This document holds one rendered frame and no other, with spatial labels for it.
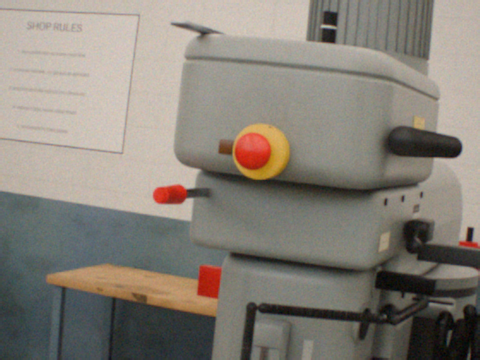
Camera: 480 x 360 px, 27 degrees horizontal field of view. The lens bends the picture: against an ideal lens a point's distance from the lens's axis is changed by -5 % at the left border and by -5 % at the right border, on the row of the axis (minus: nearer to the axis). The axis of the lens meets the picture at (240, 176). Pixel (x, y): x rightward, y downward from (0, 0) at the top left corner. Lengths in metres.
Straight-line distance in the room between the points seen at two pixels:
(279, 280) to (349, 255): 0.11
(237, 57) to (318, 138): 0.13
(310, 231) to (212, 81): 0.22
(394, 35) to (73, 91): 4.88
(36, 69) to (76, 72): 0.30
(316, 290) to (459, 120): 4.32
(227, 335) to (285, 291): 0.10
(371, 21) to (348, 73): 0.39
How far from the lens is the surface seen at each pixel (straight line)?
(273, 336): 1.26
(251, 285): 1.30
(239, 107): 1.16
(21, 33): 6.55
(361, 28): 1.52
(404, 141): 1.14
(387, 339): 1.47
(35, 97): 6.44
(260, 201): 1.25
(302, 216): 1.24
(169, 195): 1.15
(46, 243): 6.39
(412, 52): 1.55
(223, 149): 1.17
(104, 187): 6.19
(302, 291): 1.28
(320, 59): 1.14
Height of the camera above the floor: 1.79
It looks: 3 degrees down
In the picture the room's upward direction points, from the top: 6 degrees clockwise
